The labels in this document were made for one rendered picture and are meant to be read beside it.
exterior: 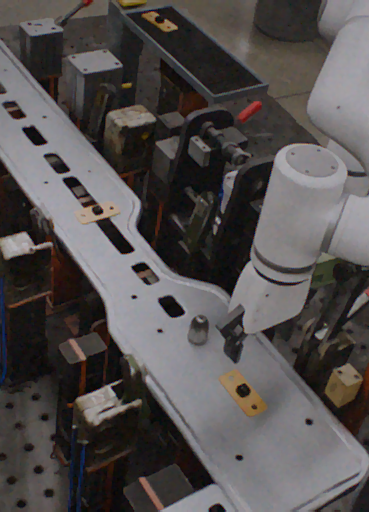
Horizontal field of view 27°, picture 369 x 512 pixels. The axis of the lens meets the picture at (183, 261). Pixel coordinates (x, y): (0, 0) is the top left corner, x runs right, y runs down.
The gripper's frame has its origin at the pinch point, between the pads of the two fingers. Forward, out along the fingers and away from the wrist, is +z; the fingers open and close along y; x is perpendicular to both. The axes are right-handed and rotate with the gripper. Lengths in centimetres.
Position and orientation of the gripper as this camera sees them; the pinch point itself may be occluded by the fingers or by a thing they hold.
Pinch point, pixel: (257, 341)
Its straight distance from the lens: 110.5
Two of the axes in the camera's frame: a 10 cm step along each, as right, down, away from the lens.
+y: -8.3, 2.9, -4.7
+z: -1.3, 7.2, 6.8
